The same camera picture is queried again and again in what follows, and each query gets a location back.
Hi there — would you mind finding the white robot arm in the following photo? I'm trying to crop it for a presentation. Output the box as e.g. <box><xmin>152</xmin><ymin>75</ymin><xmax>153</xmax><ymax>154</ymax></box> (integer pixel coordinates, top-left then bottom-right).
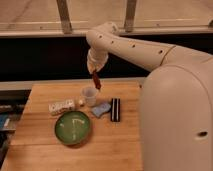
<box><xmin>86</xmin><ymin>22</ymin><xmax>213</xmax><ymax>171</ymax></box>

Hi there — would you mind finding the red chili pepper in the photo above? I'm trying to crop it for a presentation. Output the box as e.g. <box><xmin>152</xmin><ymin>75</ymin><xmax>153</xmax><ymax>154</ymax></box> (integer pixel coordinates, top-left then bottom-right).
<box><xmin>92</xmin><ymin>71</ymin><xmax>101</xmax><ymax>90</ymax></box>

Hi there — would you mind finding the left metal window post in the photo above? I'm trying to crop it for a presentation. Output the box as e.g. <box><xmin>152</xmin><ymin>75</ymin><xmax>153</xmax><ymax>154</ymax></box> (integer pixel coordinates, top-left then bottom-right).
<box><xmin>56</xmin><ymin>0</ymin><xmax>72</xmax><ymax>34</ymax></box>

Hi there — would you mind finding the metal window post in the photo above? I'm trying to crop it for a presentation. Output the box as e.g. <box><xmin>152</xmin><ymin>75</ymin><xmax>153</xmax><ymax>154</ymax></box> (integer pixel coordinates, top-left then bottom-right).
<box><xmin>56</xmin><ymin>0</ymin><xmax>72</xmax><ymax>34</ymax></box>
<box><xmin>124</xmin><ymin>0</ymin><xmax>137</xmax><ymax>32</ymax></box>

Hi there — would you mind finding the green ceramic bowl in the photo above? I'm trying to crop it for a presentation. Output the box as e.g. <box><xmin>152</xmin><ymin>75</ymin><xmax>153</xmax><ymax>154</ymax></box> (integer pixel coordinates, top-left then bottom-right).
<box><xmin>54</xmin><ymin>111</ymin><xmax>91</xmax><ymax>145</ymax></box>

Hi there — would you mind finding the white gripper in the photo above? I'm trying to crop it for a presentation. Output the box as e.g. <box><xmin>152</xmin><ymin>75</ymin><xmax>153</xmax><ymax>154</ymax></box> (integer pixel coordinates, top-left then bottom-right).
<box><xmin>87</xmin><ymin>48</ymin><xmax>108</xmax><ymax>75</ymax></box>

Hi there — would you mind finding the right metal window post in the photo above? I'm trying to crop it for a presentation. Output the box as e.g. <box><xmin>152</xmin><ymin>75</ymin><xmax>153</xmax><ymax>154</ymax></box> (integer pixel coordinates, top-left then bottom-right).
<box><xmin>124</xmin><ymin>0</ymin><xmax>137</xmax><ymax>32</ymax></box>

